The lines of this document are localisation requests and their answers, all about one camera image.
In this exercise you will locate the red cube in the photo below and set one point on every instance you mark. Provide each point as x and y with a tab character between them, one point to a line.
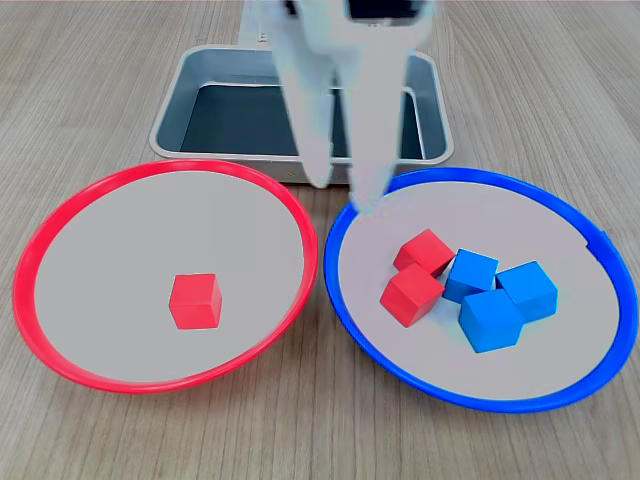
195	300
422	250
410	295

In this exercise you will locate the black tray mat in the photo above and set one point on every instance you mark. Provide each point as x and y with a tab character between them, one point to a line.
235	120

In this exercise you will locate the steel tray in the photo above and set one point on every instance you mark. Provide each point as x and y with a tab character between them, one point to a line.
175	110

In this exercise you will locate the blue cube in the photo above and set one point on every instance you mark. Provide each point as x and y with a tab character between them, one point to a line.
530	290
470	272
490	320

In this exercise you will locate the red-rimmed white plate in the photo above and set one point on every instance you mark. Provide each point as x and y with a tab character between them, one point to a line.
125	250

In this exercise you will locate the blue-rimmed white plate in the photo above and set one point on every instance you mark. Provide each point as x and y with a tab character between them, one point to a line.
500	370

